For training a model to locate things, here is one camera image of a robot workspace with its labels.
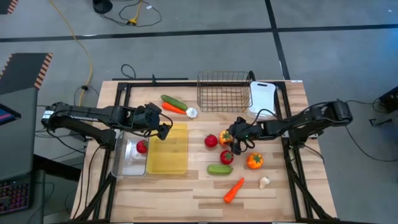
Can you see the black floor device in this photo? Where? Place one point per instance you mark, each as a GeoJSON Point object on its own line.
{"type": "Point", "coordinates": [387, 102]}

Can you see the orange toy carrot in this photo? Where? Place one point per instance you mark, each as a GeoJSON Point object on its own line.
{"type": "Point", "coordinates": [233, 191]}
{"type": "Point", "coordinates": [172, 108]}

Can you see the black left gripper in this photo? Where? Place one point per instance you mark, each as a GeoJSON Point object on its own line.
{"type": "Point", "coordinates": [146, 116]}

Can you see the black aluminium table frame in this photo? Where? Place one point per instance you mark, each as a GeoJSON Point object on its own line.
{"type": "Point", "coordinates": [186, 84]}

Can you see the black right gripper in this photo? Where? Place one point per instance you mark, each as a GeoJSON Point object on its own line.
{"type": "Point", "coordinates": [244, 130]}

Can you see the orange pumpkin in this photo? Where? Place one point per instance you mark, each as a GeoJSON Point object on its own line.
{"type": "Point", "coordinates": [255, 161]}

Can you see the red toy tomato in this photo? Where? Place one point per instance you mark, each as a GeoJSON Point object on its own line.
{"type": "Point", "coordinates": [211, 141]}
{"type": "Point", "coordinates": [142, 147]}
{"type": "Point", "coordinates": [227, 157]}

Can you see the orange toy pepper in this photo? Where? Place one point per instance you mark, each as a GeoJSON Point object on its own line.
{"type": "Point", "coordinates": [224, 138]}

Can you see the black round floor object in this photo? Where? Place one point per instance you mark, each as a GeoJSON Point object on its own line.
{"type": "Point", "coordinates": [102, 5]}

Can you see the black mat with striped edge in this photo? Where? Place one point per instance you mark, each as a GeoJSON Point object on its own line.
{"type": "Point", "coordinates": [7, 5]}
{"type": "Point", "coordinates": [25, 70]}

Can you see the grey desk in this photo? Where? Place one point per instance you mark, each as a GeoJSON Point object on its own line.
{"type": "Point", "coordinates": [18, 140]}

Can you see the computer screen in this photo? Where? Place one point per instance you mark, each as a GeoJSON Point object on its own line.
{"type": "Point", "coordinates": [7, 114]}

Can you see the light green toy cucumber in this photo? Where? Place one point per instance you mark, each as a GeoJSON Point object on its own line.
{"type": "Point", "coordinates": [219, 169]}

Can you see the backlit keyboard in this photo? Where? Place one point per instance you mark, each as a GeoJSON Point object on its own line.
{"type": "Point", "coordinates": [14, 194]}

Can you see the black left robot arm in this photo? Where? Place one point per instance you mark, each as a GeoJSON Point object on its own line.
{"type": "Point", "coordinates": [90, 112]}

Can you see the white plastic bin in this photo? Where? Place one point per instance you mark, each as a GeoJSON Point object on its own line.
{"type": "Point", "coordinates": [264, 96]}

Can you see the dark green toy cucumber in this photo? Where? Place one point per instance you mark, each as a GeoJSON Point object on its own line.
{"type": "Point", "coordinates": [173, 102]}

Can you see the clear plastic bin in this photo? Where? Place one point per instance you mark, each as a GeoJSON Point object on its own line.
{"type": "Point", "coordinates": [129, 161]}

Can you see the yellow translucent plastic bin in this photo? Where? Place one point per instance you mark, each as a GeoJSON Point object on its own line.
{"type": "Point", "coordinates": [168, 155]}

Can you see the white toy garlic bulb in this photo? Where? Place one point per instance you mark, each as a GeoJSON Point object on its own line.
{"type": "Point", "coordinates": [264, 182]}
{"type": "Point", "coordinates": [191, 113]}

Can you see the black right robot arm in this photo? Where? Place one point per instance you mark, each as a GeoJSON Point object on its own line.
{"type": "Point", "coordinates": [311, 118]}

